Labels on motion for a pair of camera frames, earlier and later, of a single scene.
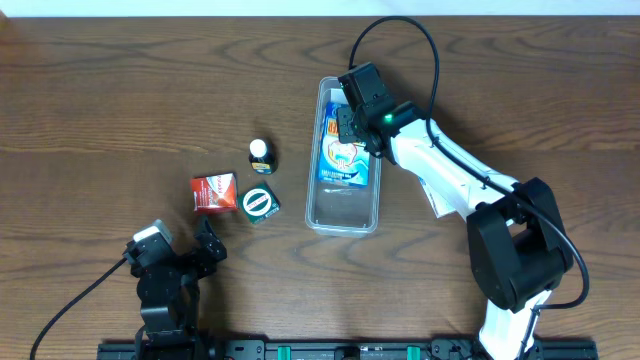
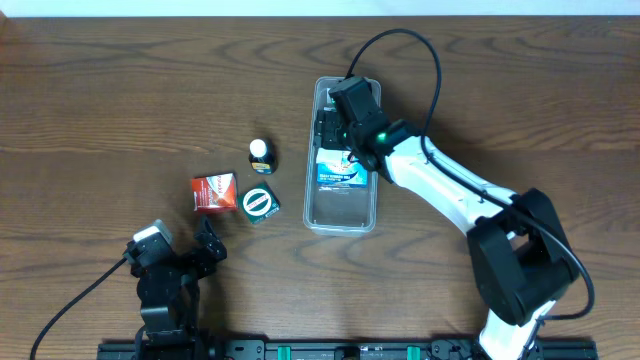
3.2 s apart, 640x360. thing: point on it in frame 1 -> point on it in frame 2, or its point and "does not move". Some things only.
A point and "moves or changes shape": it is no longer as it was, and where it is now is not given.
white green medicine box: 444,195 moves or changes shape
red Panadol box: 215,193 does not move
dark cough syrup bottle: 262,156 does not move
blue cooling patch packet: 348,162 does not move
